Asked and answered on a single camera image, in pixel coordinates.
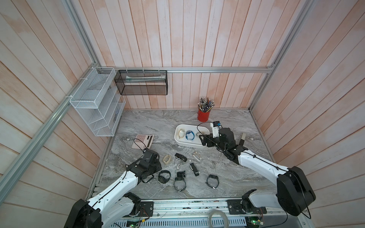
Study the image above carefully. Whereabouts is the white tape roll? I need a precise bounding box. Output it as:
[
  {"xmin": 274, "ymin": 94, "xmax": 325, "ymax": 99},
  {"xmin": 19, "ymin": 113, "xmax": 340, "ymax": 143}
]
[{"xmin": 207, "ymin": 210, "xmax": 229, "ymax": 228}]

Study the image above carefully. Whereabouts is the black watch with keychain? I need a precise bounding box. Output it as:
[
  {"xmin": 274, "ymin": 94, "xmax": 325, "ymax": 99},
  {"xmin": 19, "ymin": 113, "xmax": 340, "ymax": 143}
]
[{"xmin": 175, "ymin": 153, "xmax": 187, "ymax": 169}]

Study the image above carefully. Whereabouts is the black small watch upper middle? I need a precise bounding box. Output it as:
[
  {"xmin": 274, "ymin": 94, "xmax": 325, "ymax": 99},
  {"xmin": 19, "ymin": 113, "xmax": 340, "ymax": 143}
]
[{"xmin": 176, "ymin": 171, "xmax": 186, "ymax": 179}]

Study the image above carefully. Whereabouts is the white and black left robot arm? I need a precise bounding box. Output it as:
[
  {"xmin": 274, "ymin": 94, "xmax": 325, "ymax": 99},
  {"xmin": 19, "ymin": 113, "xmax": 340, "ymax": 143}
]
[{"xmin": 64, "ymin": 148, "xmax": 162, "ymax": 228}]

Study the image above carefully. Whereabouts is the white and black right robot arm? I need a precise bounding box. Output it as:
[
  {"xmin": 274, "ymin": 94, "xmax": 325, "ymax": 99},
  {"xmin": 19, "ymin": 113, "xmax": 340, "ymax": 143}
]
[{"xmin": 199, "ymin": 126, "xmax": 316, "ymax": 216}]

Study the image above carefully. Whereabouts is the red metal pencil bucket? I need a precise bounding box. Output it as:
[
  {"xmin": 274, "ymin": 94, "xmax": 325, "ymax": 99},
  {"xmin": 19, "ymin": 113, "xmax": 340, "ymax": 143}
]
[{"xmin": 197, "ymin": 109, "xmax": 210, "ymax": 122}]

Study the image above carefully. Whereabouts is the small beige strap watch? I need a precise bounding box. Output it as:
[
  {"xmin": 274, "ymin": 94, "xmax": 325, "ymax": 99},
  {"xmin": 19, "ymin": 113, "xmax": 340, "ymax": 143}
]
[{"xmin": 177, "ymin": 129, "xmax": 186, "ymax": 139}]

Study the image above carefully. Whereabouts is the black and cream utility knife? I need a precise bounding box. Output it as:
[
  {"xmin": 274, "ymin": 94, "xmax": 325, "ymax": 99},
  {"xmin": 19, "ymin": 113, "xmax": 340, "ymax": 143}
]
[{"xmin": 239, "ymin": 133, "xmax": 246, "ymax": 146}]

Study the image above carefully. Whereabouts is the black mesh wall basket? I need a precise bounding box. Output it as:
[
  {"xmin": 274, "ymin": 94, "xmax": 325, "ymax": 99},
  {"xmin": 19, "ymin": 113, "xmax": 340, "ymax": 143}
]
[{"xmin": 114, "ymin": 69, "xmax": 168, "ymax": 96}]

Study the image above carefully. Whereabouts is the cream silicone watch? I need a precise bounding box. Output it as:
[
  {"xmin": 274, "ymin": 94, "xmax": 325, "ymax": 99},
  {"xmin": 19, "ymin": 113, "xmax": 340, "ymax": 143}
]
[{"xmin": 163, "ymin": 154, "xmax": 172, "ymax": 165}]

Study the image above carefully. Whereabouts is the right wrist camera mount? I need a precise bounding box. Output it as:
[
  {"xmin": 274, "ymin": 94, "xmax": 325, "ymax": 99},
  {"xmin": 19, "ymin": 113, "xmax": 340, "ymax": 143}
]
[{"xmin": 211, "ymin": 121, "xmax": 221, "ymax": 138}]

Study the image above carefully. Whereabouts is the white plastic storage box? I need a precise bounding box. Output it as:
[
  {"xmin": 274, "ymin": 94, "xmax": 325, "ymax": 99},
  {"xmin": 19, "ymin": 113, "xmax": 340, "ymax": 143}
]
[{"xmin": 174, "ymin": 124, "xmax": 210, "ymax": 149}]

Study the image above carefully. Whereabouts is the white wire mesh shelf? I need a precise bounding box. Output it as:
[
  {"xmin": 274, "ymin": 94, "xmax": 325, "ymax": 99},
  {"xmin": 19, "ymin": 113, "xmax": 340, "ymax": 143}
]
[{"xmin": 70, "ymin": 67, "xmax": 125, "ymax": 137}]

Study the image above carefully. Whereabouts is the black digital watch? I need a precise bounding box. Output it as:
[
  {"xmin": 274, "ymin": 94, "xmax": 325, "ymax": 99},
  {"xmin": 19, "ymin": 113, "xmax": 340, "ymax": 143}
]
[
  {"xmin": 174, "ymin": 177, "xmax": 186, "ymax": 192},
  {"xmin": 158, "ymin": 170, "xmax": 171, "ymax": 184},
  {"xmin": 206, "ymin": 174, "xmax": 220, "ymax": 189}
]

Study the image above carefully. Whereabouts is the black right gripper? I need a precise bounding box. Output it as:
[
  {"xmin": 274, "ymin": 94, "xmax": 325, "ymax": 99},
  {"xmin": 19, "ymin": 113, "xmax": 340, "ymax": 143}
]
[{"xmin": 199, "ymin": 132, "xmax": 228, "ymax": 154}]

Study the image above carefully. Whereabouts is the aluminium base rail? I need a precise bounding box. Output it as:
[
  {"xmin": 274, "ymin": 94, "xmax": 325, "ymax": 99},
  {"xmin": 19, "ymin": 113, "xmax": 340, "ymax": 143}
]
[{"xmin": 108, "ymin": 198, "xmax": 310, "ymax": 228}]

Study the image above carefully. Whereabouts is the blue translucent plastic watch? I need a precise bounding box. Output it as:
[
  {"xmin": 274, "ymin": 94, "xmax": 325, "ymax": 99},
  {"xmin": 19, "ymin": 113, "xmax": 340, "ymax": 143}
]
[{"xmin": 185, "ymin": 130, "xmax": 195, "ymax": 141}]

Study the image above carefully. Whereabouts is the bundle of coloured pencils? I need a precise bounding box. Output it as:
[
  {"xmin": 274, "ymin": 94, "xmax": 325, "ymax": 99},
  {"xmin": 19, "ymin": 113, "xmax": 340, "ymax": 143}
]
[{"xmin": 198, "ymin": 97, "xmax": 215, "ymax": 113}]

